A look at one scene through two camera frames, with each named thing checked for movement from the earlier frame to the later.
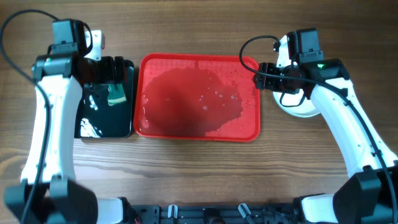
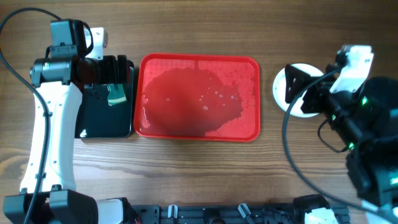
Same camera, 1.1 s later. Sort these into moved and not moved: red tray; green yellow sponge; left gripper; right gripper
Moved: right gripper
Not moved: green yellow sponge; left gripper; red tray
